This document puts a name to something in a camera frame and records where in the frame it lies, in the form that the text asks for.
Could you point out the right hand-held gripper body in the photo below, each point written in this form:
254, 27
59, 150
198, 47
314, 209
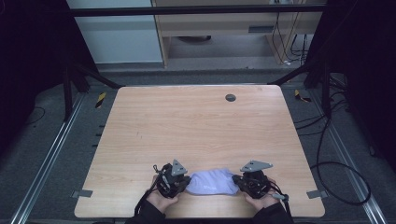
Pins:
257, 182

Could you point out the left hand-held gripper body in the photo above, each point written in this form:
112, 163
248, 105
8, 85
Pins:
171, 182

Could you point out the person's right hand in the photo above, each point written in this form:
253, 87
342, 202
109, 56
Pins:
263, 202

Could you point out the person's left hand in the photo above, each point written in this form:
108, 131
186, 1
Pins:
160, 201

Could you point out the grey tape strip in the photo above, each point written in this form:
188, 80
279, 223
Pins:
82, 193
317, 194

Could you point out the yellow black hazard tape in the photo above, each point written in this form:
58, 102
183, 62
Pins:
100, 100
300, 96

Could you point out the white cabinet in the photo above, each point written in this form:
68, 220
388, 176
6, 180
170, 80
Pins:
118, 40

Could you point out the light wooden desk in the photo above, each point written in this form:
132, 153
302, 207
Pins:
218, 26

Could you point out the black curtain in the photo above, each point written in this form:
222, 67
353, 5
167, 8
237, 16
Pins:
367, 62
34, 62

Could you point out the aluminium floor rail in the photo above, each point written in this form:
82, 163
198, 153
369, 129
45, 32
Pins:
351, 161
46, 161

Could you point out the black upright frame post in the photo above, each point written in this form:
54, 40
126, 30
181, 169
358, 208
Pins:
67, 93
326, 93

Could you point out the black diagonal frame strut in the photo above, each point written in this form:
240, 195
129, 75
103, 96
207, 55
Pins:
292, 74
96, 76

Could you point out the black horizontal frame bar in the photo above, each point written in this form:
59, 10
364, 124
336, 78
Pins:
186, 11

